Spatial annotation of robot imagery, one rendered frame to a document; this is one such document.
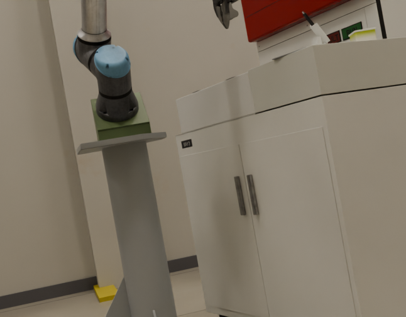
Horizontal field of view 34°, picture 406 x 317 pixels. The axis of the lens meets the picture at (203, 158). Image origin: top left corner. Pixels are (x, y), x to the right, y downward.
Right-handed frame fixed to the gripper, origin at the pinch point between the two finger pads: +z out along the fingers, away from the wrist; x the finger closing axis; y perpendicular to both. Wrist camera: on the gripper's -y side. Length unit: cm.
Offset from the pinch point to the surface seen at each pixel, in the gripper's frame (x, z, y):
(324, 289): -36, 91, -4
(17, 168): 232, 29, -26
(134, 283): 18, 84, -44
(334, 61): -50, 25, 3
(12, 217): 234, 60, -34
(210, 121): 15.4, 31.9, -3.9
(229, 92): -1.2, 24.2, -4.0
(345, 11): 1, -3, 59
